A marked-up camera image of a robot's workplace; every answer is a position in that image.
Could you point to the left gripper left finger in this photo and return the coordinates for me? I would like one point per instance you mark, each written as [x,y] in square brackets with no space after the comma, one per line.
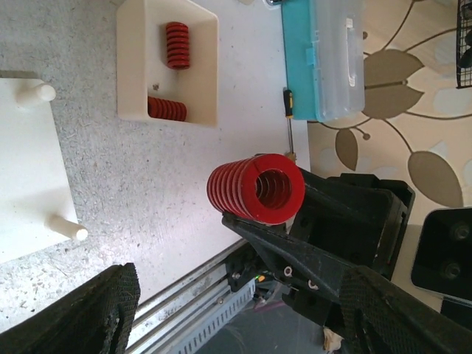
[97,317]

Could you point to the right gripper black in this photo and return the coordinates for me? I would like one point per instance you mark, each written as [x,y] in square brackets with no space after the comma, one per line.
[353,219]

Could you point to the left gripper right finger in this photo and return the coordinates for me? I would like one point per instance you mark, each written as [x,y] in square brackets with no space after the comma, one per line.
[382,318]

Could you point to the large red spring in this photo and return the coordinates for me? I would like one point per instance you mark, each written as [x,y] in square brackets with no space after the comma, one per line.
[267,188]

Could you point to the white peg fixture plate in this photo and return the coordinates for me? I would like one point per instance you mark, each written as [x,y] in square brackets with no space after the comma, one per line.
[37,209]

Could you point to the white spring tray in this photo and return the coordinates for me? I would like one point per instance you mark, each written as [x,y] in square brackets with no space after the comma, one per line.
[142,69]

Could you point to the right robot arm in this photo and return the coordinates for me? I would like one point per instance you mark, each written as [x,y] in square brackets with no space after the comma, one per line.
[442,264]

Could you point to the medium red spring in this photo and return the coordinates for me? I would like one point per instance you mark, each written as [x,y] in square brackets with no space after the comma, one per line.
[178,45]

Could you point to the small black yellow screwdriver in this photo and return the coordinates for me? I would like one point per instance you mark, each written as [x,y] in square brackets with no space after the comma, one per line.
[288,105]

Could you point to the teal clear toolbox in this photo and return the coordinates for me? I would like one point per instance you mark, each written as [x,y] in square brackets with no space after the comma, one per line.
[324,58]

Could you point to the aluminium front rail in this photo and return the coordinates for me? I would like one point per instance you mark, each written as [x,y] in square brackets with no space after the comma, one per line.
[188,313]

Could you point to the right wire basket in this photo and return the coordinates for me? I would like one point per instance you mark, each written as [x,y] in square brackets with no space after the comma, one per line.
[463,44]

